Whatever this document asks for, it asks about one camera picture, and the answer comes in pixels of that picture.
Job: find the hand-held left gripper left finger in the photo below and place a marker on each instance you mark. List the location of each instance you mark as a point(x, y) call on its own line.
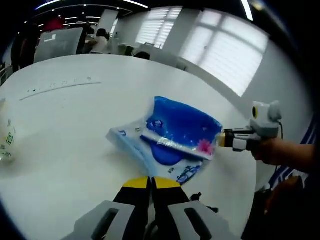
point(130, 215)

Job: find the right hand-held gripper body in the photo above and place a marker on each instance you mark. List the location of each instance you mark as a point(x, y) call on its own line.
point(266, 122)

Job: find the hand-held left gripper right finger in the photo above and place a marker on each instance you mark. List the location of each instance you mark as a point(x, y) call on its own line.
point(172, 215)

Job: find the blue tissue packet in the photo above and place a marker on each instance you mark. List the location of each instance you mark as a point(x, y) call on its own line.
point(185, 122)

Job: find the wet wipes pack blue lid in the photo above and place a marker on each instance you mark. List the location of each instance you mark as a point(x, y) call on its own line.
point(130, 142)

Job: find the white paper cup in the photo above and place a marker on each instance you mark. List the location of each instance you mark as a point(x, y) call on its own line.
point(7, 125)

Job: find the person's right hand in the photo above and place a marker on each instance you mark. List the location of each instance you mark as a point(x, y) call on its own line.
point(266, 152)

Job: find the person's dark striped shirt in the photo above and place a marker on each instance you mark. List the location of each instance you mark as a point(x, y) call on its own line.
point(287, 200)

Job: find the wide window with blinds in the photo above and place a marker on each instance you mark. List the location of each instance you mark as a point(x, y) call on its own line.
point(225, 52)

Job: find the black bag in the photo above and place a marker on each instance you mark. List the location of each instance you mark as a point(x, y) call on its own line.
point(142, 55)

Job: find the narrow window with blinds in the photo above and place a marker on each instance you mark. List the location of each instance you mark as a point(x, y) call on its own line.
point(160, 27)

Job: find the white built-in power strip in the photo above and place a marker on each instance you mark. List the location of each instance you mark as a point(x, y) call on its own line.
point(60, 86)

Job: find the white mesh office chair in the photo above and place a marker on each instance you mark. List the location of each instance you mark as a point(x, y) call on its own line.
point(58, 45)

